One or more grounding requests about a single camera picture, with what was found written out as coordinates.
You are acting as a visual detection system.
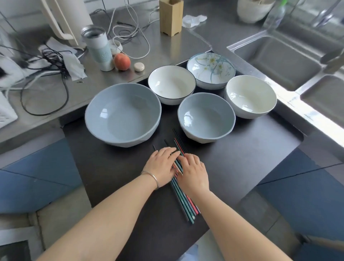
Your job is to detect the peach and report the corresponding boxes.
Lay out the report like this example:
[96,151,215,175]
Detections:
[114,53,132,71]

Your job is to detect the blue base cabinet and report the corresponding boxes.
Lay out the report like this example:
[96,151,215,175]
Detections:
[254,147,344,244]
[0,137,84,215]

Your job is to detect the person's left hand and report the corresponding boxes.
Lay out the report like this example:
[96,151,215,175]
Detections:
[144,147,181,186]

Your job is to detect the silver bracelet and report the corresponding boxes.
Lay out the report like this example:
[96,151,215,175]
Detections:
[140,171,161,191]

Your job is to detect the tangled thin black cable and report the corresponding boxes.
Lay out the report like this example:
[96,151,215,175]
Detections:
[0,43,87,79]

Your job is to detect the person's right hand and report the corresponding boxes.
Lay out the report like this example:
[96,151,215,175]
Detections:
[176,153,211,199]

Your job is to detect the clear bottle with green cap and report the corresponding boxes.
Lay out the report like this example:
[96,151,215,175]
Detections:
[263,0,287,29]

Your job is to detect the plain white bowl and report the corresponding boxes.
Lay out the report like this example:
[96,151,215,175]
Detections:
[224,75,278,120]

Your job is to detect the cream disposable bowl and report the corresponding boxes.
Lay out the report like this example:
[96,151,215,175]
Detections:
[236,0,276,24]

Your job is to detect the bamboo utensil holder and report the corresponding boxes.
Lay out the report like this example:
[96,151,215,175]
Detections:
[159,0,185,37]

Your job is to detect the silver cabinet handle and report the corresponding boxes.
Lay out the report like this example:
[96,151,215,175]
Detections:
[297,233,344,252]

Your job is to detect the white paper sheet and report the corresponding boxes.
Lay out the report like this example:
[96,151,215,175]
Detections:
[37,37,79,58]

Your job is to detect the large grey bowl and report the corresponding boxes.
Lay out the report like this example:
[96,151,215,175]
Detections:
[85,82,163,148]

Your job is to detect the black charging cable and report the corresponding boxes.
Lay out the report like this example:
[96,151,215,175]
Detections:
[91,8,159,39]

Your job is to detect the white floral bowl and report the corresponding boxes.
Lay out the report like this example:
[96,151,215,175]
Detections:
[187,52,237,90]

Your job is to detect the black power cable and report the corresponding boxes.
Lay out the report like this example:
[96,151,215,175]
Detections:
[20,71,70,117]

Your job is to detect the row of coloured chopsticks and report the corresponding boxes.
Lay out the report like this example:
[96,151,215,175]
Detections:
[152,128,201,225]

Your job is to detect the crumpled white tissue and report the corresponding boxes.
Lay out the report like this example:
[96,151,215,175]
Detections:
[62,51,88,81]
[182,14,208,28]

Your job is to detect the white tumbler lid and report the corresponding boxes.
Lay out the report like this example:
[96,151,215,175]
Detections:
[107,39,124,56]

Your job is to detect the white power strip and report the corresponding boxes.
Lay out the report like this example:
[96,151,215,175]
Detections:
[0,52,50,91]

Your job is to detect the light blue trousers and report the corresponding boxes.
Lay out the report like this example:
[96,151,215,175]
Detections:
[185,238,211,261]

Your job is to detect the small grey bowl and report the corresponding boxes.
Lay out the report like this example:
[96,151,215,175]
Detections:
[177,92,237,143]

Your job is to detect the white cable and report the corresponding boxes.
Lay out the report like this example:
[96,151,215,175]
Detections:
[107,0,162,60]

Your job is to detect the steel double sink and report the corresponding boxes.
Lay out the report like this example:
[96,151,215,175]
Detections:
[226,27,344,149]

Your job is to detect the thin steel faucet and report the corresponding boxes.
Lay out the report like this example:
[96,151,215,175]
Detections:
[320,47,344,73]

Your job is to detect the stainless steel countertop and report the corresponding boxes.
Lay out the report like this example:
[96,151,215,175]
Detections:
[0,0,344,152]

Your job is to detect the white perforated basket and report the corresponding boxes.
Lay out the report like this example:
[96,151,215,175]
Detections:
[0,91,19,129]

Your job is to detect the glass door with silver frame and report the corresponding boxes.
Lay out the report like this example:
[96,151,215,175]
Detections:
[0,225,44,261]

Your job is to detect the person's right forearm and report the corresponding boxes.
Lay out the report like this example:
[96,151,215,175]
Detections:
[191,189,294,261]

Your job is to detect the steel kitchen faucet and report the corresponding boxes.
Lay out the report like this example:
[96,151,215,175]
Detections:
[311,0,342,29]

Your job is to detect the white bowl with black rim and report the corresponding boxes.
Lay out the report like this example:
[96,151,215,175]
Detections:
[148,65,197,106]

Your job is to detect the person's left forearm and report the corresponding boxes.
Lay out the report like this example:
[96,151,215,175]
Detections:
[36,173,159,261]

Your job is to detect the white electric kettle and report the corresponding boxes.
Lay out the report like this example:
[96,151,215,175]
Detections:
[39,0,94,48]

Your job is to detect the white and teal tumbler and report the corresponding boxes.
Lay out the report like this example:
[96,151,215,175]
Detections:
[81,25,115,72]

